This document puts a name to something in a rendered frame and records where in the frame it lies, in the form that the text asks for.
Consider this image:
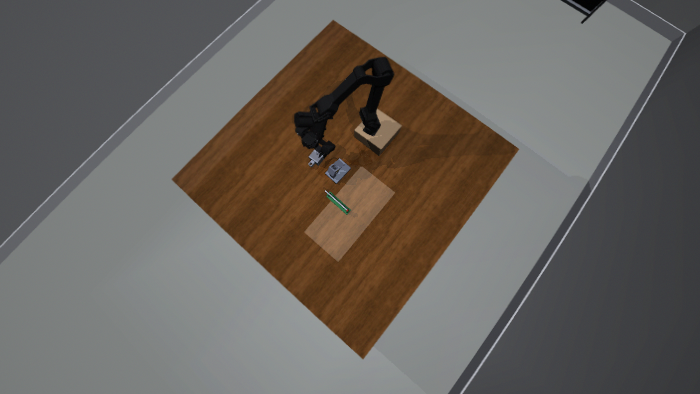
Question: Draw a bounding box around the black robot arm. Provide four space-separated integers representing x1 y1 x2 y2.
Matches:
294 57 395 149

